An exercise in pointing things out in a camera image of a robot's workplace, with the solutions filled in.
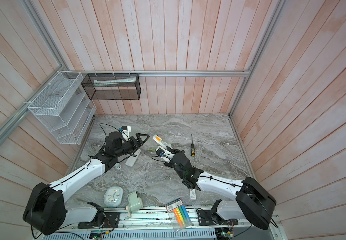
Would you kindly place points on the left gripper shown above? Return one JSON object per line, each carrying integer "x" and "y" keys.
{"x": 136, "y": 144}

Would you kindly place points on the pack of coloured markers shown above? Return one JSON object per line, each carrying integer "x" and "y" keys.
{"x": 178, "y": 215}

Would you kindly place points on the pale green alarm clock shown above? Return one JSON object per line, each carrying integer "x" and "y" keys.
{"x": 113, "y": 196}

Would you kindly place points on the white air conditioner remote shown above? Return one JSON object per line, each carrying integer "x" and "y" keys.
{"x": 162, "y": 144}

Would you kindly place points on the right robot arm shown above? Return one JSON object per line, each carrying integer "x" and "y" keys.
{"x": 248, "y": 199}

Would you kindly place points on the black yellow screwdriver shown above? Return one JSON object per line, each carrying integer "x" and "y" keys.
{"x": 193, "y": 153}

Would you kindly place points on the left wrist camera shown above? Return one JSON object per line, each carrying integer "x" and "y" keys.
{"x": 125, "y": 131}

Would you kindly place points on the red white remote control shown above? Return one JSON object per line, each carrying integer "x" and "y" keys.
{"x": 132, "y": 159}

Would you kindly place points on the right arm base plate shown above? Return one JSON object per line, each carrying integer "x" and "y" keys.
{"x": 210, "y": 218}

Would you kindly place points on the black wire mesh basket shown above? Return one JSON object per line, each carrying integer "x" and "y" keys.
{"x": 111, "y": 93}

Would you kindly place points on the white blue stapler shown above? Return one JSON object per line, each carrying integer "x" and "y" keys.
{"x": 118, "y": 166}

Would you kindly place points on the paper in black basket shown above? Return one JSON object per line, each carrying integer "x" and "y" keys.
{"x": 115, "y": 82}

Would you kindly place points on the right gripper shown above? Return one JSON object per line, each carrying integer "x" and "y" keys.
{"x": 177, "y": 152}

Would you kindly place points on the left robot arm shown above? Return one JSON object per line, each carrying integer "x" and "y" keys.
{"x": 46, "y": 210}

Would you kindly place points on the white wire mesh shelf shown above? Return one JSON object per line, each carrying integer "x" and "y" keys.
{"x": 64, "y": 110}

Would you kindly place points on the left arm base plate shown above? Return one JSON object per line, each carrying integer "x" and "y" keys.
{"x": 102, "y": 220}

